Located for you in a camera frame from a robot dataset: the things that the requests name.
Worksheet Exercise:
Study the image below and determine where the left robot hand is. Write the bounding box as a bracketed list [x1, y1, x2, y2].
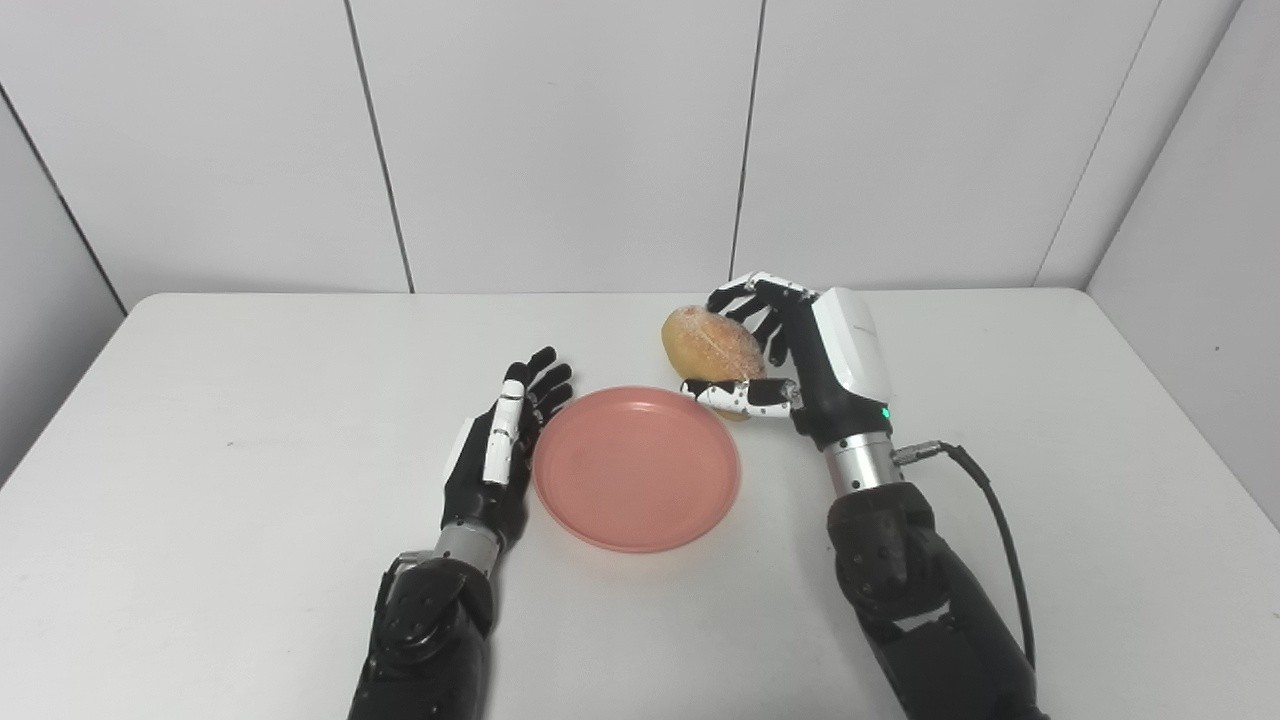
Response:
[441, 346, 575, 552]

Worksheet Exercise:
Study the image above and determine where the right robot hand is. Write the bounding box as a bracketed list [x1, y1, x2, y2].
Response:
[680, 270, 897, 452]

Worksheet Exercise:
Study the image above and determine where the golden bread roll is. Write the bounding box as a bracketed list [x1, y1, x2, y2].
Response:
[661, 305, 770, 422]

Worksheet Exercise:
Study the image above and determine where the pink plate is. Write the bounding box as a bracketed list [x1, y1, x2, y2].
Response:
[532, 386, 743, 554]

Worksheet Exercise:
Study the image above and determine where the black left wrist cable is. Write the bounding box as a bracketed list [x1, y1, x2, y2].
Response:
[380, 552, 441, 611]

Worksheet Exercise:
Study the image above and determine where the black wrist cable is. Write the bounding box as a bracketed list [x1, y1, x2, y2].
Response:
[892, 440, 1037, 671]
[380, 552, 441, 611]

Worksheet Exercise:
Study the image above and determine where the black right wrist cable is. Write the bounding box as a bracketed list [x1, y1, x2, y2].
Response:
[892, 440, 1037, 671]

